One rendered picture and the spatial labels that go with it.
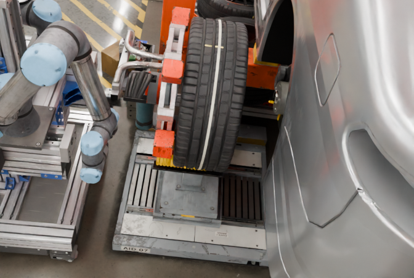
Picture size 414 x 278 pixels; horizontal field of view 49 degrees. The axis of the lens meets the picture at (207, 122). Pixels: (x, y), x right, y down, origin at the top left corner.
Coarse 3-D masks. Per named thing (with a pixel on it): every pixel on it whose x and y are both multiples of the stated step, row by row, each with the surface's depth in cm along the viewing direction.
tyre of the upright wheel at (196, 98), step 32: (192, 32) 176; (224, 32) 179; (192, 64) 168; (224, 64) 170; (192, 96) 167; (224, 96) 168; (192, 128) 171; (224, 128) 171; (192, 160) 183; (224, 160) 181
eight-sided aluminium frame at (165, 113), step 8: (176, 24) 187; (176, 32) 186; (184, 32) 186; (168, 40) 179; (176, 40) 207; (168, 48) 175; (168, 56) 172; (176, 56) 173; (176, 88) 172; (160, 96) 172; (160, 104) 172; (160, 112) 172; (168, 112) 172; (160, 120) 174; (168, 120) 174; (160, 128) 178; (168, 128) 177
